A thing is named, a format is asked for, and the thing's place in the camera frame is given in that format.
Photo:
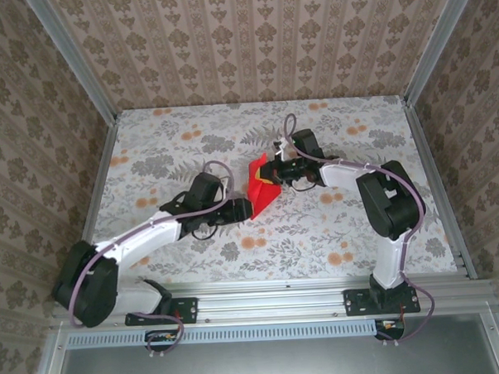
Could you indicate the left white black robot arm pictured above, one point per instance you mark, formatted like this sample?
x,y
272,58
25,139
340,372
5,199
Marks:
x,y
152,241

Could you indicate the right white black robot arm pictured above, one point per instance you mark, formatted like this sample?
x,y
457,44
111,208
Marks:
x,y
340,176

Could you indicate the long aluminium crossbeam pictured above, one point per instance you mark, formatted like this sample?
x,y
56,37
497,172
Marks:
x,y
271,298

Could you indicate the black board with connectors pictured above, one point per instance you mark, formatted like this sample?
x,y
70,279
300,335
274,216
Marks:
x,y
161,338
390,326

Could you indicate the grey metal panel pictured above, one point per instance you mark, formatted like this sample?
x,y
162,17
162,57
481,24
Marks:
x,y
274,364

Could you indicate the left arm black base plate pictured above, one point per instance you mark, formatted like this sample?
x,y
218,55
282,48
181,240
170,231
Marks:
x,y
188,309

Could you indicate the aluminium side rail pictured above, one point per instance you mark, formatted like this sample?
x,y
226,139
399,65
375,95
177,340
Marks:
x,y
94,206
442,191

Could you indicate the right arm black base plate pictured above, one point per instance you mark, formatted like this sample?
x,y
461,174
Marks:
x,y
356,302

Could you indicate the aluminium corner post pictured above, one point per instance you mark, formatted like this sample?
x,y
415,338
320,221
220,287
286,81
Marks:
x,y
74,62
440,46

